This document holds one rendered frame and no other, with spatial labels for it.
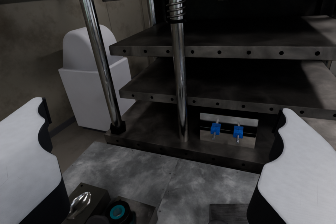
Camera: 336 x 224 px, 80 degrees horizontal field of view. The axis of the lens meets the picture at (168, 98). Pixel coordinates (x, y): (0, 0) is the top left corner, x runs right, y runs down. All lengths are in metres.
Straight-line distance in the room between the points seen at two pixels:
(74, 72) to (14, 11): 0.80
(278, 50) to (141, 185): 0.77
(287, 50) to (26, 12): 2.46
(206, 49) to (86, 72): 1.62
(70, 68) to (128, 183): 1.78
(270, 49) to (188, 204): 0.67
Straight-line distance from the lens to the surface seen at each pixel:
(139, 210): 0.78
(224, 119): 1.02
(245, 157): 1.06
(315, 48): 0.91
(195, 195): 0.88
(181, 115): 1.02
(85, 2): 1.03
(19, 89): 2.67
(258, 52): 0.89
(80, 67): 2.38
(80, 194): 0.91
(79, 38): 2.24
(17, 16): 2.68
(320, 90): 1.18
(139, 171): 0.98
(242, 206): 0.74
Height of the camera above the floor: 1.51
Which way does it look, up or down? 28 degrees down
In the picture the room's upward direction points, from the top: 6 degrees counter-clockwise
